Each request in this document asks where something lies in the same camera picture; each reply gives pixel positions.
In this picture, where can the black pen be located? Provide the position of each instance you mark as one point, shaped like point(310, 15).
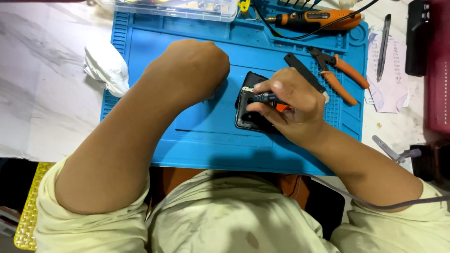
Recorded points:
point(383, 49)

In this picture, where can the opened black smartphone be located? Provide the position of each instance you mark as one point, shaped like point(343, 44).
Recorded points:
point(246, 116)

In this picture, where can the clear plastic organizer box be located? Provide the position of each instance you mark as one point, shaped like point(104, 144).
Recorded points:
point(175, 8)

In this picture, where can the handwritten paper note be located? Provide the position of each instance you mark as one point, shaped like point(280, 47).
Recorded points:
point(395, 84)

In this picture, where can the blue and orange screwdriver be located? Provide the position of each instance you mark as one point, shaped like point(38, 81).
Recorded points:
point(264, 97)

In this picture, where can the dark brown box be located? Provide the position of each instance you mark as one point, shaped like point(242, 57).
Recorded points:
point(434, 165)

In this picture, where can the small white tissue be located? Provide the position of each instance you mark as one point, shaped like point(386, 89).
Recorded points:
point(348, 3)

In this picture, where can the grey tweezers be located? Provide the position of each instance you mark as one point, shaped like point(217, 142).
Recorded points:
point(386, 148)

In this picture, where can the yellow plastic clip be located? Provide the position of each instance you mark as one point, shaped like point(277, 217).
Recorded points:
point(244, 5)

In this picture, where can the black rectangular device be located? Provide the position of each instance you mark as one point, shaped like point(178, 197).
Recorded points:
point(416, 42)

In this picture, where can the blue silicone repair mat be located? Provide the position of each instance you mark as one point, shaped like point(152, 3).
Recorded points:
point(211, 140)

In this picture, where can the white crumpled cloth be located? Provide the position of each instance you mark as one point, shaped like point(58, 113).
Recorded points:
point(107, 68)

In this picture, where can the black plastic strip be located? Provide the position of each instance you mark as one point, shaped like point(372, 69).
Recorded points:
point(302, 69)

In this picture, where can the person's left fingers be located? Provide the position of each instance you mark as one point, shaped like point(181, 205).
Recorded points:
point(213, 95)

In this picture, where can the person's right hand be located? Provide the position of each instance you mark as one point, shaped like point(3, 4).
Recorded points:
point(298, 109)

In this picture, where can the person's cream shirt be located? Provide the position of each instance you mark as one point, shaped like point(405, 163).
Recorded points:
point(225, 218)

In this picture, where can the person's left hand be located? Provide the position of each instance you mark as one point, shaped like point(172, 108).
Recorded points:
point(190, 68)

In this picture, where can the orange and black rotary tool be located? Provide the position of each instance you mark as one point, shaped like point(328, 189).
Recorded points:
point(316, 19)

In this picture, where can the maroon plastic basket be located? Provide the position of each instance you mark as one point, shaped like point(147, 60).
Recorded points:
point(439, 70)

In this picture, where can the yellow woven plastic chair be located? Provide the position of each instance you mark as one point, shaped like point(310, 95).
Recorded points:
point(31, 210)

